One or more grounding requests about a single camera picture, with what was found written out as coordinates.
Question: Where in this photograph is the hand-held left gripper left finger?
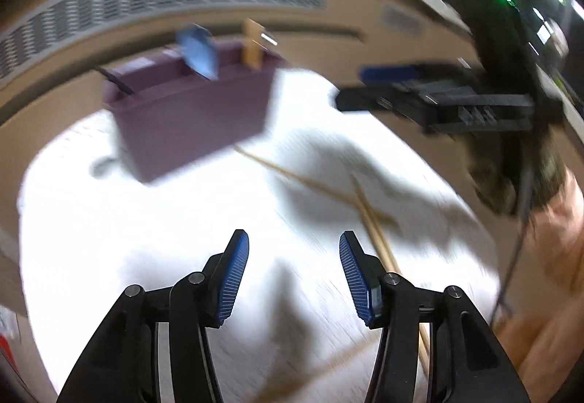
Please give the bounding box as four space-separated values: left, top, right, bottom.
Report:
57 229 250 403

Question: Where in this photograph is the wooden chopstick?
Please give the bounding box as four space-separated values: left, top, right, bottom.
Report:
234 146 362 206
350 174 405 277
364 210 432 377

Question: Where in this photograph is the black handled white tip spoon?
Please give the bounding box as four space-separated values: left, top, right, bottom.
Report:
95 66 136 96

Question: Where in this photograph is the black cable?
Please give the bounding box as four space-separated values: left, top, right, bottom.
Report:
489 166 535 327

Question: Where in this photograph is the person's pink clothed leg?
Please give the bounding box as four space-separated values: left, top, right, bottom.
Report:
495 289 584 403

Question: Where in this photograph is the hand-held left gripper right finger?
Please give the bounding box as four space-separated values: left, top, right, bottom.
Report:
338 230 530 403

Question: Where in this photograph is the short grey vent grille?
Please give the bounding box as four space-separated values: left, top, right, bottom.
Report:
380 5 423 37

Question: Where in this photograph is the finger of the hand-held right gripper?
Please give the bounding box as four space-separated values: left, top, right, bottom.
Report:
335 81 537 135
360 62 477 87

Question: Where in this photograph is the wooden spoon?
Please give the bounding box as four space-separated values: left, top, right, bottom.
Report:
241 18 268 71

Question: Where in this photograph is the person's right forearm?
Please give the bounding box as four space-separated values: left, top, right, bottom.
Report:
468 134 584 294

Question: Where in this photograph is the blue spoon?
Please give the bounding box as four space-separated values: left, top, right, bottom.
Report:
176 24 219 81

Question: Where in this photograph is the purple utensil container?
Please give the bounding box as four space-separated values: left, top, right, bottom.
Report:
103 42 277 184

